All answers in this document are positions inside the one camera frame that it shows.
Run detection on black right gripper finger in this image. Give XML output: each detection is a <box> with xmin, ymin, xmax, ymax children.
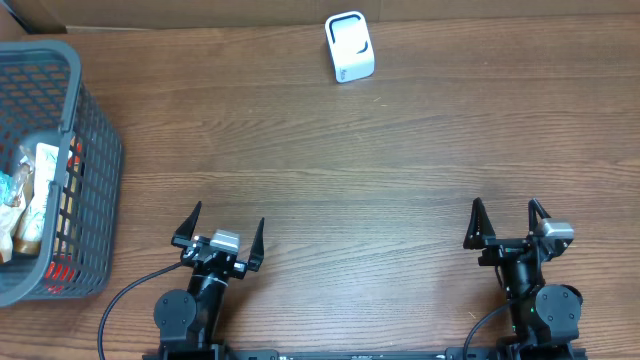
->
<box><xmin>528</xmin><ymin>198</ymin><xmax>550</xmax><ymax>234</ymax></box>
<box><xmin>463</xmin><ymin>197</ymin><xmax>496</xmax><ymax>250</ymax></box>

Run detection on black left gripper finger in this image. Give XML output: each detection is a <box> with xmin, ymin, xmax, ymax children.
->
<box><xmin>247</xmin><ymin>218</ymin><xmax>265</xmax><ymax>272</ymax></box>
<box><xmin>173</xmin><ymin>201</ymin><xmax>202</xmax><ymax>241</ymax></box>

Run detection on orange spaghetti pack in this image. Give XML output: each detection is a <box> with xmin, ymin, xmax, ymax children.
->
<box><xmin>45</xmin><ymin>137</ymin><xmax>82</xmax><ymax>283</ymax></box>

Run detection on white cream tube brown cap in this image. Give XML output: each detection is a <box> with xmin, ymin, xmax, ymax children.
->
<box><xmin>13</xmin><ymin>143</ymin><xmax>59</xmax><ymax>255</ymax></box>

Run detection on beige bread snack bag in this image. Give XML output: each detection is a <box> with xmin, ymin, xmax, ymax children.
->
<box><xmin>1</xmin><ymin>145</ymin><xmax>36</xmax><ymax>264</ymax></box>

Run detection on light blue snack packet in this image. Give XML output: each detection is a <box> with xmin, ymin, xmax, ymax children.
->
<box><xmin>0</xmin><ymin>172</ymin><xmax>15</xmax><ymax>205</ymax></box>

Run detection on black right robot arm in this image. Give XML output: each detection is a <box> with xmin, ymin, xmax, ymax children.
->
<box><xmin>461</xmin><ymin>198</ymin><xmax>586</xmax><ymax>359</ymax></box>

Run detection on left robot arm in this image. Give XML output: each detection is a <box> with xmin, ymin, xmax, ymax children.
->
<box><xmin>153</xmin><ymin>203</ymin><xmax>265</xmax><ymax>360</ymax></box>

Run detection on white barcode scanner stand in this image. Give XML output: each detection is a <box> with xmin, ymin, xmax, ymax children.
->
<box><xmin>324</xmin><ymin>11</ymin><xmax>375</xmax><ymax>83</ymax></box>

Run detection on grey plastic mesh basket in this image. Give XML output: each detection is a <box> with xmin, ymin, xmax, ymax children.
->
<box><xmin>1</xmin><ymin>40</ymin><xmax>124</xmax><ymax>307</ymax></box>

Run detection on brown cardboard back panel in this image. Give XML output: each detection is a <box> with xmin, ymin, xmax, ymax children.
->
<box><xmin>6</xmin><ymin>0</ymin><xmax>639</xmax><ymax>33</ymax></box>

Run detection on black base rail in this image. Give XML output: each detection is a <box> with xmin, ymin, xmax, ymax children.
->
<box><xmin>142</xmin><ymin>347</ymin><xmax>589</xmax><ymax>360</ymax></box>

